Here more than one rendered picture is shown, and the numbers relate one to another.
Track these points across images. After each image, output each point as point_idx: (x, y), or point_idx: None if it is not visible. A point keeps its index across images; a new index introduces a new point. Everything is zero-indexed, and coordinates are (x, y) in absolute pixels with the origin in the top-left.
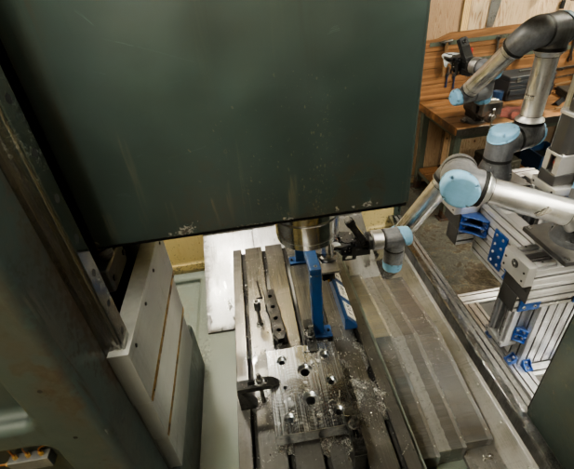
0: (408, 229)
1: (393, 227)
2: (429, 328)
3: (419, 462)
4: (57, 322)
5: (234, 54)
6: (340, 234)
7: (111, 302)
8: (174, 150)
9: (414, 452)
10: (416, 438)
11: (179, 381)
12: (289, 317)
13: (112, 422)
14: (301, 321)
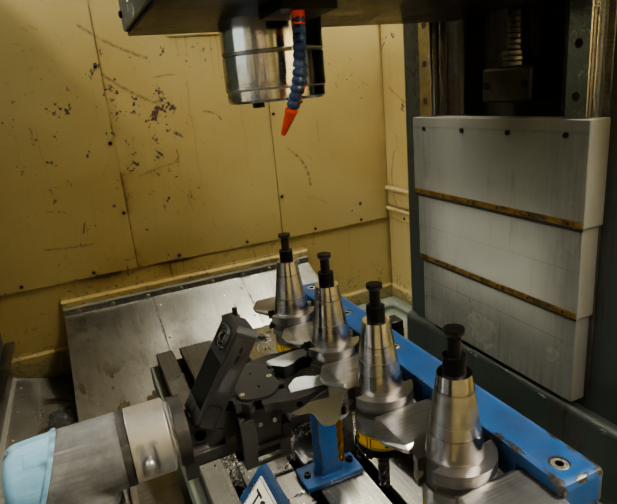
0: (14, 445)
1: (72, 441)
2: None
3: (165, 372)
4: (410, 37)
5: None
6: (275, 383)
7: (427, 67)
8: None
9: (168, 377)
10: (157, 481)
11: (478, 304)
12: (413, 490)
13: (409, 154)
14: (379, 489)
